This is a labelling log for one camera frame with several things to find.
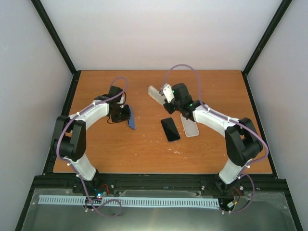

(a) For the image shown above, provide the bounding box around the purple cable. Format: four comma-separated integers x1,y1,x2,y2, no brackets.
160,64,270,214
56,77,129,218

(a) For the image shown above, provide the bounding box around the black frame post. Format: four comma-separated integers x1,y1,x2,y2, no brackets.
242,0,293,75
30,0,78,75

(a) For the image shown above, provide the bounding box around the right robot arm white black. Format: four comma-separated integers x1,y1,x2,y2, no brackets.
159,83,263,193

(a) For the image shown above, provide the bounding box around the black right frame post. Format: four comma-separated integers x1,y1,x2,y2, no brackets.
242,0,293,75

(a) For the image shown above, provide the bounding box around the light blue slotted cable duct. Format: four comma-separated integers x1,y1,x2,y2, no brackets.
38,195,219,209

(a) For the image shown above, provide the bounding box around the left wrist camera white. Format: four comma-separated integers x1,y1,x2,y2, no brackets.
119,96,126,104

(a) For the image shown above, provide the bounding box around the black smartphone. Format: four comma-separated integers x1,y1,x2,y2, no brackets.
161,117,180,142

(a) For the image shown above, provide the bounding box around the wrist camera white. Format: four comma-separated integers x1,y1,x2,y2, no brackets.
119,96,126,104
163,84,174,103

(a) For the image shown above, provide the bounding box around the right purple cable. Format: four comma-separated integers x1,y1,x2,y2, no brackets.
160,64,270,214

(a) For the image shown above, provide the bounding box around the black left frame post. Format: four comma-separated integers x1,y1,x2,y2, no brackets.
30,0,78,75

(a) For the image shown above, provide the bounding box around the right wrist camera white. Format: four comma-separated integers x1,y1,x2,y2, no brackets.
163,84,174,103

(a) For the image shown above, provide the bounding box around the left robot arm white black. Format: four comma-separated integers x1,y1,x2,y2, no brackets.
51,86,131,194

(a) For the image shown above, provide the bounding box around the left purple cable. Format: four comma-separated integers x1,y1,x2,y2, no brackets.
56,77,129,218

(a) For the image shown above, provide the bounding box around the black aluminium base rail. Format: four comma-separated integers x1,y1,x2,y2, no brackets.
33,173,288,200

